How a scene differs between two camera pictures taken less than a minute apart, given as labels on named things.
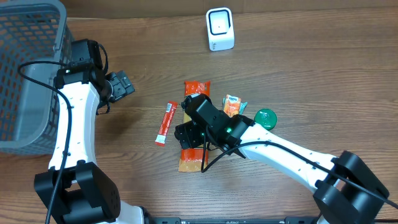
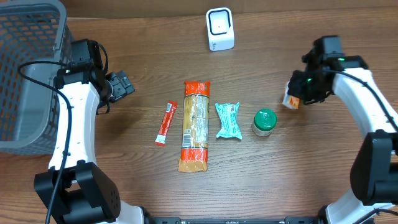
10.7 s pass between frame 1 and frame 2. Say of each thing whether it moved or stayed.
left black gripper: stayed
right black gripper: moved
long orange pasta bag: stayed
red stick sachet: stayed
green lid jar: stayed
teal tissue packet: moved
